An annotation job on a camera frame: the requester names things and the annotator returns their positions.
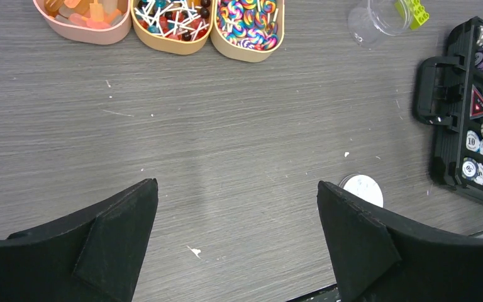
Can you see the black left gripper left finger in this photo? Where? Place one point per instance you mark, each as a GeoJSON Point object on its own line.
{"type": "Point", "coordinates": [94, 254]}

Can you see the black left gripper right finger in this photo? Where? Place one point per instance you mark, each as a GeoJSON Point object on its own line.
{"type": "Point", "coordinates": [378, 255]}

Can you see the clear plastic jar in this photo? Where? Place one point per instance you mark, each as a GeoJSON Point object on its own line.
{"type": "Point", "coordinates": [371, 22]}

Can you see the clear round jar lid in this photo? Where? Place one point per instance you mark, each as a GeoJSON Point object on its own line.
{"type": "Point", "coordinates": [363, 187]}

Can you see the black poker chip case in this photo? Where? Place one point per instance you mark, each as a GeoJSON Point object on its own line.
{"type": "Point", "coordinates": [449, 97]}

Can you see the pink oval candy tray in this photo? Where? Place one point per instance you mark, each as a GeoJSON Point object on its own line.
{"type": "Point", "coordinates": [94, 22]}

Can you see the yellow tray with ball lollipops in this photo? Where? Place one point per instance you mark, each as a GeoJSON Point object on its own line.
{"type": "Point", "coordinates": [179, 27]}

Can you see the yellow-green toy brick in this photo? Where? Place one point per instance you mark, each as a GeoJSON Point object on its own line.
{"type": "Point", "coordinates": [416, 12]}

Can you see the tan tray with swirl lollipops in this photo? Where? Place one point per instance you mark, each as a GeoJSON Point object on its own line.
{"type": "Point", "coordinates": [247, 30]}

